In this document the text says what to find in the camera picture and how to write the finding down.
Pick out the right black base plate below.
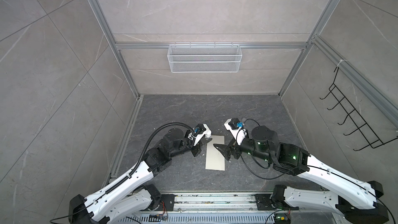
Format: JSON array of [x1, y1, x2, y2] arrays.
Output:
[[254, 194, 299, 211]]

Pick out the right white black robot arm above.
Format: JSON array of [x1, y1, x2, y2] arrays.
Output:
[[214, 123, 395, 224]]

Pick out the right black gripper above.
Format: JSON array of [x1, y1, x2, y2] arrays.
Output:
[[214, 135, 273, 164]]

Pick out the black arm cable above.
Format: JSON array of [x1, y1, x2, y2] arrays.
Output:
[[49, 122, 195, 224], [235, 118, 397, 224]]

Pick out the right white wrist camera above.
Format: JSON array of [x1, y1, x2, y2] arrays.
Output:
[[224, 118, 248, 145]]

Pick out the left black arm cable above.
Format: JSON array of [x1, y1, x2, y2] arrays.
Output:
[[49, 122, 195, 224]]

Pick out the white wire mesh basket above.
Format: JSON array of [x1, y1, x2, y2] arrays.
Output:
[[167, 45, 243, 73]]

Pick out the aluminium frame profiles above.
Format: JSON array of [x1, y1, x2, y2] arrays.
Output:
[[88, 0, 398, 125]]

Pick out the cream paper envelope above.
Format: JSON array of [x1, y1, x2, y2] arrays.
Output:
[[205, 135, 225, 171]]

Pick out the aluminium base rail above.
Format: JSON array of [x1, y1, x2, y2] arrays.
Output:
[[114, 192, 347, 224]]

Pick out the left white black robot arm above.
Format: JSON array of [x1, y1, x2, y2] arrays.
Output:
[[68, 122, 211, 224]]

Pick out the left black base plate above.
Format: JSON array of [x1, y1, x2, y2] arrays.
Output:
[[152, 194, 176, 211]]

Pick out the black wire hook rack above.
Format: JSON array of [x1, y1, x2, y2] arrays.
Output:
[[319, 67, 398, 152]]

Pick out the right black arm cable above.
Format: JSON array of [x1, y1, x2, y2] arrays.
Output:
[[235, 118, 397, 224]]

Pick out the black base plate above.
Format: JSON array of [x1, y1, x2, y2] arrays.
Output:
[[254, 194, 299, 211], [152, 194, 176, 211]]

